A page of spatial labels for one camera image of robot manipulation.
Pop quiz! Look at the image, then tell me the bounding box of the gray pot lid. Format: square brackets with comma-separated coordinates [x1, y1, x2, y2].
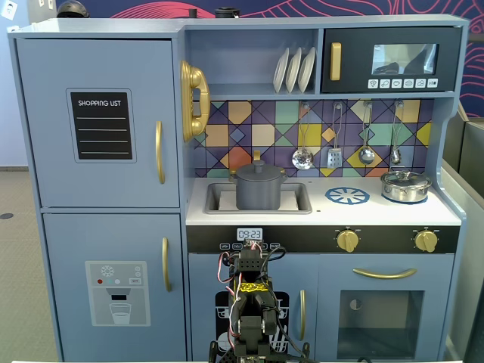
[234, 160, 283, 182]

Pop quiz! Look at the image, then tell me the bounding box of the shiny steel pot lid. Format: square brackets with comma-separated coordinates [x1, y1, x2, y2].
[380, 169, 432, 186]

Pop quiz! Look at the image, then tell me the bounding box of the gray plastic pot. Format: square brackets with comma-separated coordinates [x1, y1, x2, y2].
[228, 169, 288, 211]

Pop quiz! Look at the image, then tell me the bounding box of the gold toy faucet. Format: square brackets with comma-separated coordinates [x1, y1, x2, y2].
[228, 150, 287, 178]

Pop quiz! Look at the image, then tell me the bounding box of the digital clock display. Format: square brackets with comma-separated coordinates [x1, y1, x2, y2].
[236, 228, 263, 242]

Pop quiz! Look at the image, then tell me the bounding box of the gray toy sink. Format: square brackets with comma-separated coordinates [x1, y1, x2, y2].
[204, 181, 313, 216]

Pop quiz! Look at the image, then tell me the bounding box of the steel slotted skimmer spoon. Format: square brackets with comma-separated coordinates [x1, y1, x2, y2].
[291, 102, 315, 171]

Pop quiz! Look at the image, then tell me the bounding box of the steel slotted spatula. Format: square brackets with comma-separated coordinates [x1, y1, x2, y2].
[327, 101, 344, 169]

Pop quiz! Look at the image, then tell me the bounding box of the blue dishwasher door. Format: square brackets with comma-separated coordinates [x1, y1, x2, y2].
[188, 253, 319, 361]

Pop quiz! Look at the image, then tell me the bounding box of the blue burner print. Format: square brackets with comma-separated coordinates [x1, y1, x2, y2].
[324, 186, 371, 207]

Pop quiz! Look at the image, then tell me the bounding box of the gold toy telephone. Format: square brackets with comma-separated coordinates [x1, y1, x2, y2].
[179, 60, 211, 143]

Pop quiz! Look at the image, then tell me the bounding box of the white toy plate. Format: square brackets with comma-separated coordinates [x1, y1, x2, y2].
[272, 47, 290, 95]
[297, 46, 317, 94]
[285, 47, 303, 94]

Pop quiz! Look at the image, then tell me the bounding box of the gold stove knob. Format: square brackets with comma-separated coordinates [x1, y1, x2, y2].
[335, 228, 361, 253]
[412, 228, 439, 253]

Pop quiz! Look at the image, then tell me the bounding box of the black dishwasher sticker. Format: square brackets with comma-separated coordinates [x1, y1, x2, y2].
[214, 290, 290, 355]

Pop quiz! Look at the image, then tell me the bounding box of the steel ladle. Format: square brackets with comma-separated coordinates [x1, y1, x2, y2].
[358, 101, 376, 166]

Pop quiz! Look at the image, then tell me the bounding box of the black shopping list board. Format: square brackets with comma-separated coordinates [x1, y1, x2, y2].
[66, 88, 138, 164]

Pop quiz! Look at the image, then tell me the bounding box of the small steel spoon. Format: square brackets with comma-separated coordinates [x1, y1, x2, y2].
[389, 100, 404, 166]

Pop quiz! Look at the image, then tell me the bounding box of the toy microwave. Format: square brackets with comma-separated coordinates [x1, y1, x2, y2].
[320, 26, 463, 94]

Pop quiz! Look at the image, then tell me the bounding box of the blue fridge door with dispenser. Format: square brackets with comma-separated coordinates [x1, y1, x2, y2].
[42, 212, 188, 362]

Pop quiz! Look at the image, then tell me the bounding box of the blue fridge door with chalkboard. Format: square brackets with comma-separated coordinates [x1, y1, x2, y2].
[15, 37, 181, 209]

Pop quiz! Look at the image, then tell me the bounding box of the blue toy kitchen unit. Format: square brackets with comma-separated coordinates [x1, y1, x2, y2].
[7, 14, 470, 362]

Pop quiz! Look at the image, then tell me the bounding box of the blue oven door with window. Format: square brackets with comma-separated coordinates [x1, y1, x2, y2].
[317, 253, 455, 360]

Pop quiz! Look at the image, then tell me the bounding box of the gray office partition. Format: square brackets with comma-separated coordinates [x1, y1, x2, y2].
[440, 104, 484, 363]

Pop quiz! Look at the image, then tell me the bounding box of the black helmet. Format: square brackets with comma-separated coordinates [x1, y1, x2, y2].
[55, 0, 91, 19]

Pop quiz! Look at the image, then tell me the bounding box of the long gold fridge handle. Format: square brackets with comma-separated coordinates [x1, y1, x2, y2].
[154, 120, 166, 185]

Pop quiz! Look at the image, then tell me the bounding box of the short gold fridge handle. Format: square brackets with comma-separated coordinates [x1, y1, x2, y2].
[161, 237, 172, 293]

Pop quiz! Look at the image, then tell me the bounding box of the gold dishwasher handle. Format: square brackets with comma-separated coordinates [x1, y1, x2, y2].
[298, 289, 306, 341]

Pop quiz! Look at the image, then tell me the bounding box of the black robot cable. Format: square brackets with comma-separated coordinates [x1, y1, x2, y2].
[260, 246, 303, 358]

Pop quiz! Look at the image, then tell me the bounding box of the gold microwave handle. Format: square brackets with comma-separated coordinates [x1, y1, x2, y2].
[330, 42, 342, 82]

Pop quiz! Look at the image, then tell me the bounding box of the gold oven handle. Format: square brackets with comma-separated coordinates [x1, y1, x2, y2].
[352, 267, 418, 280]

